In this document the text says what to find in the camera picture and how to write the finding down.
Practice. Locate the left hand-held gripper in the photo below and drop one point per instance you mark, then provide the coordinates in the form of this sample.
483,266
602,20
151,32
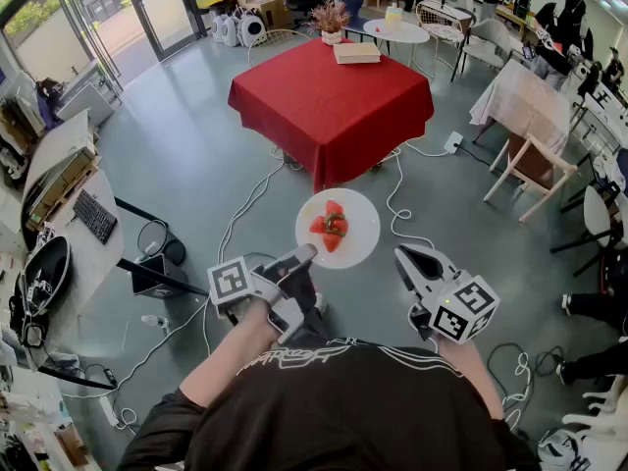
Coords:
275,297

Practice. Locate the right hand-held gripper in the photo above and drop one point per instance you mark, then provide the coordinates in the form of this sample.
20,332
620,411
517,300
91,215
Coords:
463,309

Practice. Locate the red strawberry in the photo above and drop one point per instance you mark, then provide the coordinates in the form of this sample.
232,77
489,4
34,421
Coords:
332,242
318,225
335,208
342,226

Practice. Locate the white round plate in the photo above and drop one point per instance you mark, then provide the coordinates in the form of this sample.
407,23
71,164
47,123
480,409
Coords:
363,233

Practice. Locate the person's right forearm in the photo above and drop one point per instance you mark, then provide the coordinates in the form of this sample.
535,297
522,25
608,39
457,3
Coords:
471,376

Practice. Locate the person's left forearm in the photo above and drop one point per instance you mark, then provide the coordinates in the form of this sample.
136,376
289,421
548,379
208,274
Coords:
230,356

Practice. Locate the red tablecloth table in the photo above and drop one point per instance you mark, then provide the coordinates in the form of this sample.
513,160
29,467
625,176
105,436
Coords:
333,111

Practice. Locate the white floor power strip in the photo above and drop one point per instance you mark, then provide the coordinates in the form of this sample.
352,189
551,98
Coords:
453,142

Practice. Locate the white wooden chair brown seat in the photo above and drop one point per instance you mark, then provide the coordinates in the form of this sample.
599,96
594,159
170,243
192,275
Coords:
532,165

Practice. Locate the clear water bottle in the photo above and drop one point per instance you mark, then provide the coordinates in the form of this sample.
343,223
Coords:
154,321

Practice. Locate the person's black printed t-shirt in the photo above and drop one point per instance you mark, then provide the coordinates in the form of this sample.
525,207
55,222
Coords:
343,410

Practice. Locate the white seat black-legged chair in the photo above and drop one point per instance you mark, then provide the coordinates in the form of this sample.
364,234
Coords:
596,211

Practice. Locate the table with beige cloth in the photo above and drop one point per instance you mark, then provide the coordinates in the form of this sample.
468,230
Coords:
525,101

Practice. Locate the white curved desk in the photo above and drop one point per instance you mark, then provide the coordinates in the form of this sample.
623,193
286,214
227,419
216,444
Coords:
98,263

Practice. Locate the black keyboard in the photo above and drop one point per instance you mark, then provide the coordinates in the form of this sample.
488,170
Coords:
95,216

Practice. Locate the beige thick book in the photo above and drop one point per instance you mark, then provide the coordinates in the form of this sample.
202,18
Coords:
357,53

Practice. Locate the white plastic chair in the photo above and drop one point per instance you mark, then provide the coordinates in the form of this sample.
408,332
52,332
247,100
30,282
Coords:
603,410

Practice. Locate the white pet carrier backpack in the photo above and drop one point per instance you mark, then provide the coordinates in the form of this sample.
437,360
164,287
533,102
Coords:
218,28
252,30
230,31

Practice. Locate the white black backpack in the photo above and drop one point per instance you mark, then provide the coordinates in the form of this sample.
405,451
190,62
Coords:
561,452

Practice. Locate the white round side table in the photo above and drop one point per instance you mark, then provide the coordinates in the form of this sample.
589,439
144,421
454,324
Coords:
402,35

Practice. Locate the grey upholstered chair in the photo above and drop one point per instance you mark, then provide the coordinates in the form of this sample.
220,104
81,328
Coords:
488,42

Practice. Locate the dried plant in white pot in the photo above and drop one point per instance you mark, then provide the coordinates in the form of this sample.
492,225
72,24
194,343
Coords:
331,20

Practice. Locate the black oval tub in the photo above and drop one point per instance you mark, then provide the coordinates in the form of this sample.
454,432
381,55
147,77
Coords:
54,263

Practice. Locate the wooden pallet stack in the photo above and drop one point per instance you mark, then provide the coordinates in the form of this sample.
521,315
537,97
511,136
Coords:
64,184

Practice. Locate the pale yellow lidded cup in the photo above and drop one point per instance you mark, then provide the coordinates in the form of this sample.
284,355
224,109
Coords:
394,19

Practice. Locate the cardboard boxes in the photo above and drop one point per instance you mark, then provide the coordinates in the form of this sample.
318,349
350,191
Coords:
265,3

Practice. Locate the dark blue chair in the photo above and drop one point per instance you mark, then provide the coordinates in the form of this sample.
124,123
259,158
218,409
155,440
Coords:
350,3

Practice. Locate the white low cabinet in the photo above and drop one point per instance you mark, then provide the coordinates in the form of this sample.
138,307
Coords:
88,103

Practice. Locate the glass entrance door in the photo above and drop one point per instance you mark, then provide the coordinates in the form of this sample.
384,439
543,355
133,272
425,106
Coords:
147,8

